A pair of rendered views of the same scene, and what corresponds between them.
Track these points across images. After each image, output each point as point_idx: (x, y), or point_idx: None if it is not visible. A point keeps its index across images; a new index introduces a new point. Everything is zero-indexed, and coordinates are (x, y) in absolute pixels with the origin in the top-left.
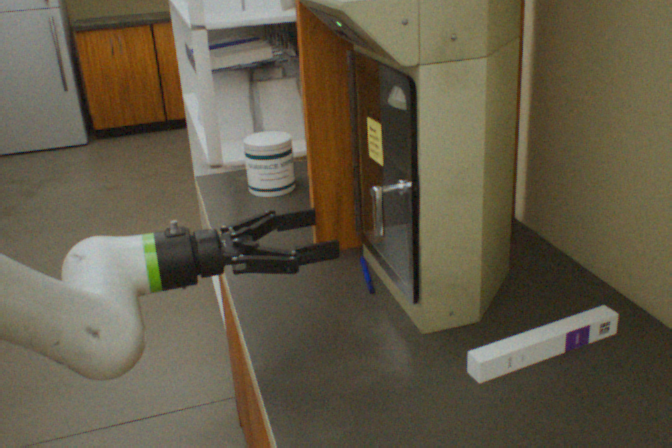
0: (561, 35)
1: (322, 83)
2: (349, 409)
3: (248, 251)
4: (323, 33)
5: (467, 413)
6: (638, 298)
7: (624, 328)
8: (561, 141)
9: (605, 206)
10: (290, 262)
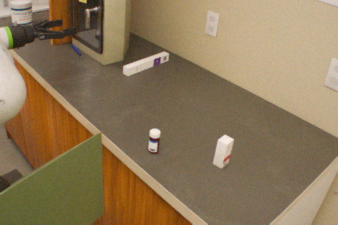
0: None
1: None
2: (86, 87)
3: (43, 32)
4: None
5: (126, 84)
6: (173, 52)
7: (170, 59)
8: None
9: (161, 21)
10: (62, 34)
